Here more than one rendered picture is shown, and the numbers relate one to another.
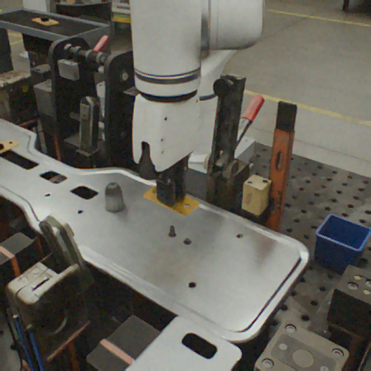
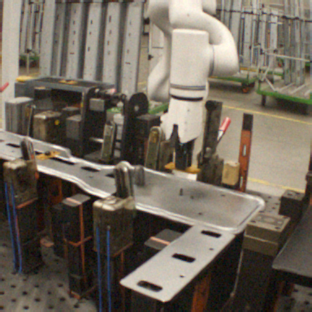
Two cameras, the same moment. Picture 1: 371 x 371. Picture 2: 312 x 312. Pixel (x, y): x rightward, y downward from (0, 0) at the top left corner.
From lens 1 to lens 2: 0.51 m
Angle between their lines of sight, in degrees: 16
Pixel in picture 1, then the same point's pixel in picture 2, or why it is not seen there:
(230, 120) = (214, 126)
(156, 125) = (183, 113)
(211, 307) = (214, 221)
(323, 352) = (278, 218)
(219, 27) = (218, 63)
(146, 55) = (181, 75)
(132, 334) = (168, 235)
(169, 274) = (184, 210)
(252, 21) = (233, 62)
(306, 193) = not seen: hidden behind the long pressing
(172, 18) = (196, 58)
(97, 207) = not seen: hidden behind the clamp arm
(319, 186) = not seen: hidden behind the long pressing
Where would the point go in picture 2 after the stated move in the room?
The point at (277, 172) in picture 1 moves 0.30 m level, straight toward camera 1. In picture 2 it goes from (243, 158) to (245, 204)
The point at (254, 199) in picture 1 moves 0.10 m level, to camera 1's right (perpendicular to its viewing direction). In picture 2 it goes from (231, 174) to (266, 174)
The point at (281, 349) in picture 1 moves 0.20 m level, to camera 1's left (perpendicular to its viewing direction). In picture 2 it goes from (258, 218) to (160, 219)
